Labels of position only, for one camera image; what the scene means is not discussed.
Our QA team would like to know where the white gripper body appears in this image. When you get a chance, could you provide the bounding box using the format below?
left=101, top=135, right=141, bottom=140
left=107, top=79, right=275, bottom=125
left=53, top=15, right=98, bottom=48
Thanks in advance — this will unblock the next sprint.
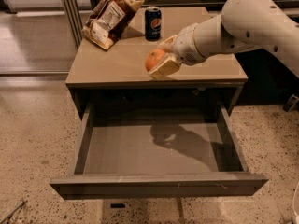
left=172, top=23, right=206, bottom=66

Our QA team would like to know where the grey object on floor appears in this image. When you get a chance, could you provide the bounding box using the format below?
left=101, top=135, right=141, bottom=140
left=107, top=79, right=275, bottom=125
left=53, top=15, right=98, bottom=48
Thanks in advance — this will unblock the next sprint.
left=283, top=94, right=299, bottom=112

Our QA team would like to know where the brown chip bag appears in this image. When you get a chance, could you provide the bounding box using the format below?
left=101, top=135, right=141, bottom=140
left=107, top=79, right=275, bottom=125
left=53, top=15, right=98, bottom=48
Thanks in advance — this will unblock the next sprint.
left=82, top=0, right=145, bottom=50

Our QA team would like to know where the grey cabinet with counter top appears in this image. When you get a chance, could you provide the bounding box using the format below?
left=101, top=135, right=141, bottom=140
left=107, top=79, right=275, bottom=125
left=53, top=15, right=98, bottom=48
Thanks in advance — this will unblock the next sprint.
left=66, top=8, right=248, bottom=115

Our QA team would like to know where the orange fruit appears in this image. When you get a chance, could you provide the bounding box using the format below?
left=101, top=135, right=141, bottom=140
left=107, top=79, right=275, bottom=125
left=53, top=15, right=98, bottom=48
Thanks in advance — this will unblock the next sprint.
left=145, top=49, right=166, bottom=71

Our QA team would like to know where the white cable on floor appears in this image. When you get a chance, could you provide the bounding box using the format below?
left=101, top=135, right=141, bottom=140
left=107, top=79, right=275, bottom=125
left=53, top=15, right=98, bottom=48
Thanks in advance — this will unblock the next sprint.
left=290, top=180, right=299, bottom=224

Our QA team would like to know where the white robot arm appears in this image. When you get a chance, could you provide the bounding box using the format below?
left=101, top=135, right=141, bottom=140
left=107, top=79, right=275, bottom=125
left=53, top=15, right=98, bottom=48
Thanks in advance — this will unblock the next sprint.
left=148, top=0, right=299, bottom=78

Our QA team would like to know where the blue Pepsi soda can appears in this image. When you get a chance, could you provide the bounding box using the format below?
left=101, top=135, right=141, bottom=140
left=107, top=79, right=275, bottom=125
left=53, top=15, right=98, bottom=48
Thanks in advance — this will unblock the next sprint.
left=145, top=6, right=162, bottom=41

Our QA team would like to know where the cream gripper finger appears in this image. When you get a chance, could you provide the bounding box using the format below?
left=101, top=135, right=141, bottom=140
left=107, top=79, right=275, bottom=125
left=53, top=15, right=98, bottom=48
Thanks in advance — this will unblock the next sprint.
left=157, top=35, right=177, bottom=53
left=148, top=53, right=181, bottom=78

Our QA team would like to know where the open grey top drawer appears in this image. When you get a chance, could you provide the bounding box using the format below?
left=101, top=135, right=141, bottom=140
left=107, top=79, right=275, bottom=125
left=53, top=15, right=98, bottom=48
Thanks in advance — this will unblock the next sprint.
left=50, top=105, right=268, bottom=200

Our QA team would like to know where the metal rod on floor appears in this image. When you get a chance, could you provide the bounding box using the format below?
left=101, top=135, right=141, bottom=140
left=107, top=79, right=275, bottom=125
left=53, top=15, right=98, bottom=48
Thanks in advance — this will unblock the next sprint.
left=0, top=201, right=26, bottom=224

